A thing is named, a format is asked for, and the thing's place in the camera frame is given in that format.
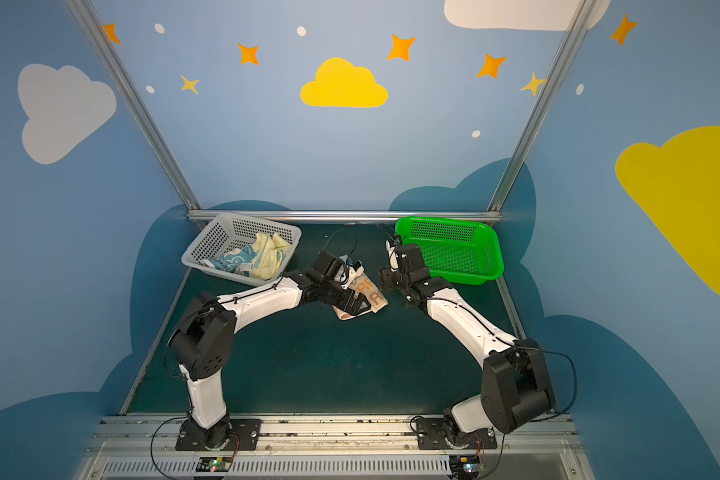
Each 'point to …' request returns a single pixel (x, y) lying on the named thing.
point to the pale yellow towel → (269, 252)
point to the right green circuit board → (464, 466)
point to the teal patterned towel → (236, 260)
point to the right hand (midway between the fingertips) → (392, 266)
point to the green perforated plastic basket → (462, 251)
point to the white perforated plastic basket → (231, 231)
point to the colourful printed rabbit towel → (372, 294)
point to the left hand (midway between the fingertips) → (362, 299)
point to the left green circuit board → (213, 464)
